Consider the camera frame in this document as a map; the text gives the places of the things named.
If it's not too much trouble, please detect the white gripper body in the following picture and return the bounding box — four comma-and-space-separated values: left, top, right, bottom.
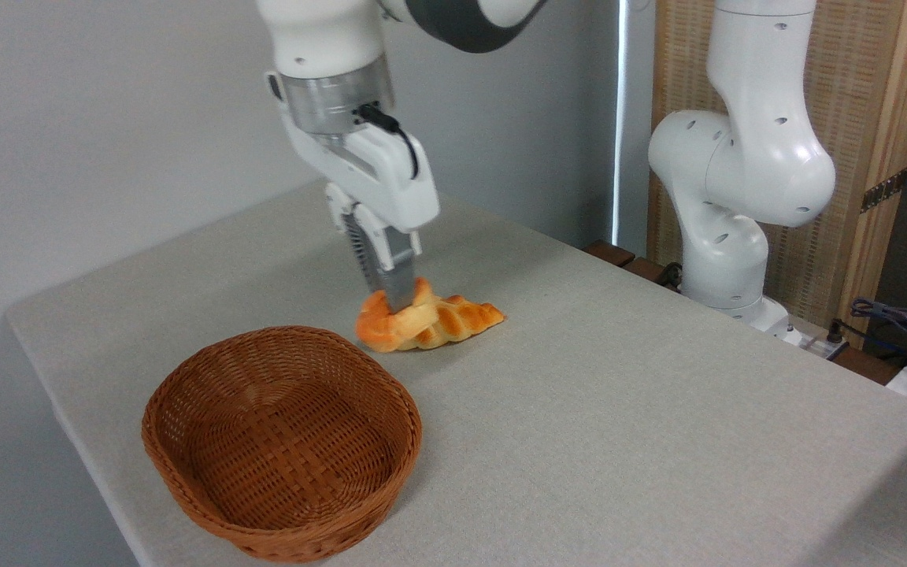
265, 71, 441, 234

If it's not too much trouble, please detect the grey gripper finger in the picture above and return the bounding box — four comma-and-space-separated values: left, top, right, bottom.
325, 182, 380, 295
355, 205, 424, 313

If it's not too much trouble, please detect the round orange bread roll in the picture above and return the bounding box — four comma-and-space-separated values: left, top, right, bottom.
355, 276, 440, 353

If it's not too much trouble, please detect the braided golden bread loaf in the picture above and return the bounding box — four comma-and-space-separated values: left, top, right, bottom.
400, 295, 506, 352

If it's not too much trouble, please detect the brown wicker basket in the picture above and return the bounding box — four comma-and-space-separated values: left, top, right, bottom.
141, 325, 424, 563

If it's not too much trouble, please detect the wooden rattan folding screen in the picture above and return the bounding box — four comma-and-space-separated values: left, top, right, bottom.
647, 0, 907, 347

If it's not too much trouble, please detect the metal screen hinge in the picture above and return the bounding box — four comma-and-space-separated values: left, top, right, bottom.
861, 167, 907, 214

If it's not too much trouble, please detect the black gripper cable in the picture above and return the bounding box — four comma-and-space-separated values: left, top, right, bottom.
355, 104, 421, 180

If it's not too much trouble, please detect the black cable bundle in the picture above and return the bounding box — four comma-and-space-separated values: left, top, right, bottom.
827, 297, 907, 372

